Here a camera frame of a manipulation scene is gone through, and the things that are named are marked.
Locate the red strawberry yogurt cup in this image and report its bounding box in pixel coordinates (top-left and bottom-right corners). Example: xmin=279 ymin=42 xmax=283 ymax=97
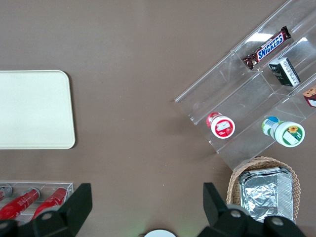
xmin=206 ymin=112 xmax=236 ymax=139

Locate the Snickers chocolate bar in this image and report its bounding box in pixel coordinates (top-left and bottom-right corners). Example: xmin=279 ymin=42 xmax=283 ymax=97
xmin=242 ymin=25 xmax=292 ymax=70

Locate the aluminium foil container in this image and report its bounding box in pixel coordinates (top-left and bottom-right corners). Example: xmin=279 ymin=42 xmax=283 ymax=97
xmin=238 ymin=167 xmax=294 ymax=223

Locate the white round disc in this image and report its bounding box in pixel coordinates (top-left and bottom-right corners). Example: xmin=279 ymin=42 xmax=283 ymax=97
xmin=144 ymin=229 xmax=177 ymax=237

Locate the wicker basket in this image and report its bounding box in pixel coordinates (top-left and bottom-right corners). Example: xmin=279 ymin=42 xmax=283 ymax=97
xmin=226 ymin=156 xmax=301 ymax=220

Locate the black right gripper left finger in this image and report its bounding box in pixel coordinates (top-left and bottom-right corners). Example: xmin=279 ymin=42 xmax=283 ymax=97
xmin=32 ymin=183 xmax=93 ymax=237

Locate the green sunflower yogurt cup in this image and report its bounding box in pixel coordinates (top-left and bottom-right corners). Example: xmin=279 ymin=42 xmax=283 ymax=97
xmin=261 ymin=116 xmax=306 ymax=148

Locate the cream rectangular tray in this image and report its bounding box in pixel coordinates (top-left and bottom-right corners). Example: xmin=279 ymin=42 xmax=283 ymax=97
xmin=0 ymin=70 xmax=76 ymax=150

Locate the cookie snack package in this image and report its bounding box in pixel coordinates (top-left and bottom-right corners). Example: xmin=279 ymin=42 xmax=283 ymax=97
xmin=303 ymin=84 xmax=316 ymax=108

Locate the dark green small carton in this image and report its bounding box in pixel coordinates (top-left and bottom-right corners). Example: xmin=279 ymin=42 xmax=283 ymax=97
xmin=268 ymin=57 xmax=301 ymax=87

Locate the clear acrylic bottle holder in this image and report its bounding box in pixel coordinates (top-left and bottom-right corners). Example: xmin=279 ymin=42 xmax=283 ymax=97
xmin=0 ymin=182 xmax=74 ymax=223

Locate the clear acrylic tiered shelf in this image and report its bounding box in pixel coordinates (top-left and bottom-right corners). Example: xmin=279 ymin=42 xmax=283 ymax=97
xmin=174 ymin=0 xmax=316 ymax=171

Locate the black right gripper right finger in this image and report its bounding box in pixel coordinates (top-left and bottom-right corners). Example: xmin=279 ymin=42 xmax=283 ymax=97
xmin=198 ymin=182 xmax=307 ymax=237

